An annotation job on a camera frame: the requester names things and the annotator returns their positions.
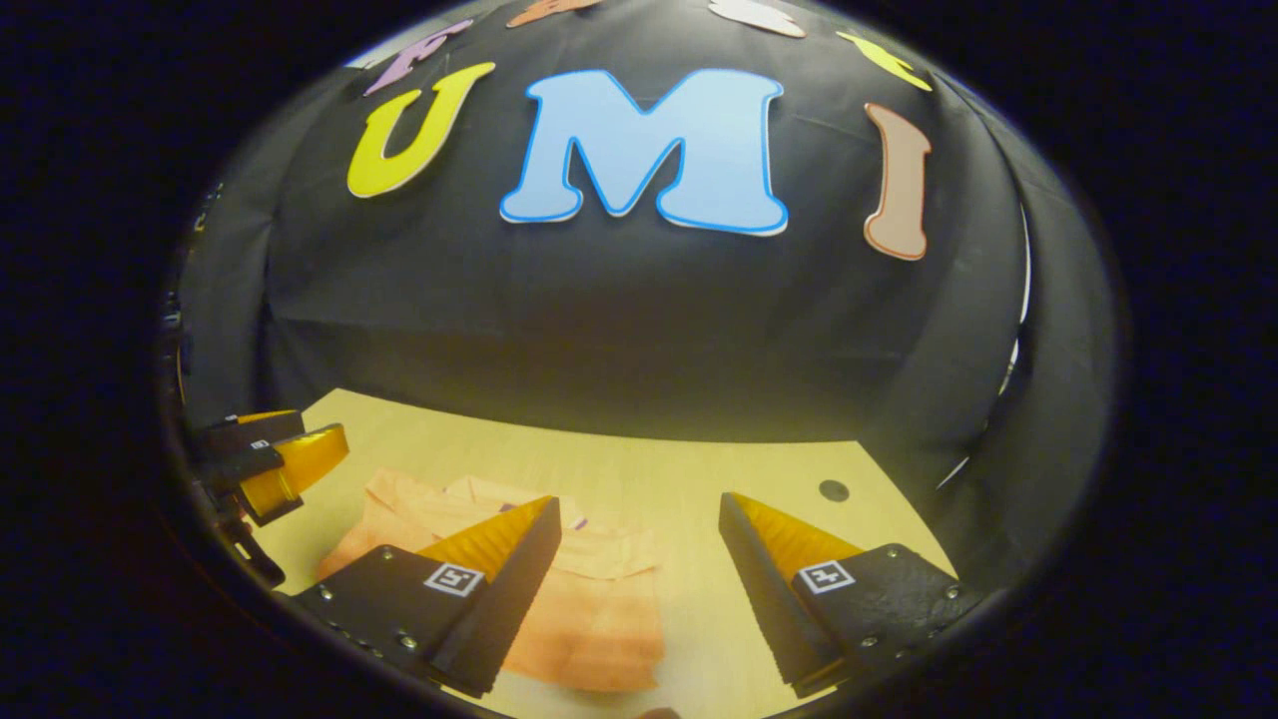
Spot orange T-shirt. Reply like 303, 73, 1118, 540
318, 469, 668, 693

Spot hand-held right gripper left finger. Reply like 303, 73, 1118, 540
290, 495, 563, 699

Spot black backdrop cloth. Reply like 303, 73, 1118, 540
165, 0, 1114, 500

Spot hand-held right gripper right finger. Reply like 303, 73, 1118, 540
719, 491, 985, 699

